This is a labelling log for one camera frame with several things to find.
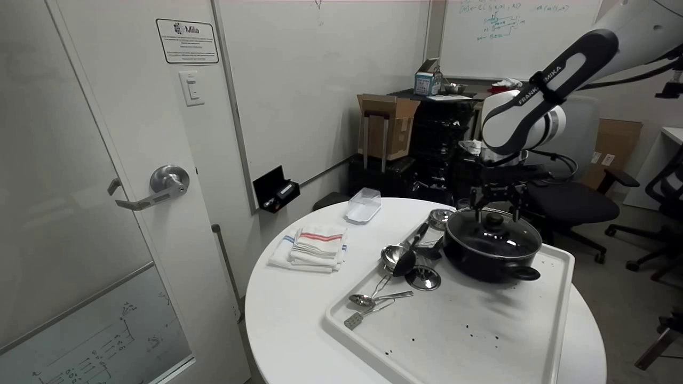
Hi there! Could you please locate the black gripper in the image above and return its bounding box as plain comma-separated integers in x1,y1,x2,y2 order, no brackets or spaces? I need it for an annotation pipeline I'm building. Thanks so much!
470,161,532,216

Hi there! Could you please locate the glass lid with black knob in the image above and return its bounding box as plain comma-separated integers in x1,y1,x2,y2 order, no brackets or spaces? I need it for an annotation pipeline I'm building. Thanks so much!
447,205,545,261

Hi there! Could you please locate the black office chair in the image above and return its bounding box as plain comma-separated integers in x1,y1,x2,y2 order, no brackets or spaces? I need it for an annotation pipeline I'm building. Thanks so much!
526,94,642,267
604,146,683,291

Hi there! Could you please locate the flat metal spatula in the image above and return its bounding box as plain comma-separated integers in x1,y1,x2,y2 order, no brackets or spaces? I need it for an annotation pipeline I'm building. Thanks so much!
415,225,449,251

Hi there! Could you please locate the black floor cabinet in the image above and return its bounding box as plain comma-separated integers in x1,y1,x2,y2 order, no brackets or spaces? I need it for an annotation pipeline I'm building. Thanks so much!
407,91,478,205

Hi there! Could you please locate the small round steel cup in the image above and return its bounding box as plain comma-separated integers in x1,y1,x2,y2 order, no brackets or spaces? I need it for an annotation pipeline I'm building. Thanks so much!
407,264,444,292

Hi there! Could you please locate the black plastic serving spoon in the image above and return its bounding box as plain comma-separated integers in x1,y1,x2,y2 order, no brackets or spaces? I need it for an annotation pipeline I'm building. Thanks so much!
391,220,436,279

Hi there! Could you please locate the open brown cardboard box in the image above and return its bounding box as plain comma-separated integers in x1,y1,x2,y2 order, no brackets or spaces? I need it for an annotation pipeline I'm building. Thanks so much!
356,91,422,165

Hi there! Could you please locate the flat brown cardboard box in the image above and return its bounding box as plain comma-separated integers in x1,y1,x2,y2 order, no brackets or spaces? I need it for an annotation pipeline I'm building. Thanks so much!
578,116,646,192

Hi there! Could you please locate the small pale blue box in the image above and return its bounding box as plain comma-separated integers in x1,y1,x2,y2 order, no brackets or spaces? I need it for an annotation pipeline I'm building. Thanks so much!
413,57,444,99

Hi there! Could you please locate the clear plastic container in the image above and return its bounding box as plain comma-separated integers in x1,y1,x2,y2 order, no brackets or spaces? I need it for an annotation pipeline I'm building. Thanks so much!
343,186,384,226

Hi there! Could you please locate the white plastic tray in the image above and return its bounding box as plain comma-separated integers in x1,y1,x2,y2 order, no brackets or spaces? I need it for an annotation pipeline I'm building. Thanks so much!
321,226,576,384

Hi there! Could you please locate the whiteboard with blue writing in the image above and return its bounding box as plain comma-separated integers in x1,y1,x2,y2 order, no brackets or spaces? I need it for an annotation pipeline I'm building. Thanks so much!
438,0,606,81

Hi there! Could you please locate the white desk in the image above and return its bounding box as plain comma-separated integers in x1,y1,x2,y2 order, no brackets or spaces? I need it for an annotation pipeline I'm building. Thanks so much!
659,123,683,172

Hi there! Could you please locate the dark chair base leg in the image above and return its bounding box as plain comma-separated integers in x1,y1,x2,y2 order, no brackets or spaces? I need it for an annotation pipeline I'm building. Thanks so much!
632,306,683,373

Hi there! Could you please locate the round white table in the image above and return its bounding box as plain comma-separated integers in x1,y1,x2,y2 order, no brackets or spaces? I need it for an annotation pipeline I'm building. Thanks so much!
244,196,609,384

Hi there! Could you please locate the white printed door sign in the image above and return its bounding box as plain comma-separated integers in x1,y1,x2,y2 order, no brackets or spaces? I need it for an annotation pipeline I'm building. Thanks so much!
153,18,222,69

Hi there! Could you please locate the white door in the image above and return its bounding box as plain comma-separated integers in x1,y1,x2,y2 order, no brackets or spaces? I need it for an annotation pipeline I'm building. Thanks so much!
0,0,253,384

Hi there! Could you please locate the black pot with loop handles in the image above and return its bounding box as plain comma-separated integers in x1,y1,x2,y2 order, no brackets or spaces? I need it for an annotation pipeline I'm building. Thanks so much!
443,205,547,286

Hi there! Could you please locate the wire handled metal utensil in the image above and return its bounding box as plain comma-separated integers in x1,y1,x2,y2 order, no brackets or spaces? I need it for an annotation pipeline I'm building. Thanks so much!
341,273,398,331

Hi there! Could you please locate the black wall holder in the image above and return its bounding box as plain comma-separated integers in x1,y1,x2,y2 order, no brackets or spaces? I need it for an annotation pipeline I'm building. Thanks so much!
253,165,303,216

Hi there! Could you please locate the white light switch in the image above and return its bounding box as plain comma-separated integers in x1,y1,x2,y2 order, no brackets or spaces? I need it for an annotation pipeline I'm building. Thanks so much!
178,69,207,109

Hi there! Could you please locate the silver door lever handle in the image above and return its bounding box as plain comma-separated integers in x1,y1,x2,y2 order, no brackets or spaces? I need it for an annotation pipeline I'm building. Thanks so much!
104,163,193,214

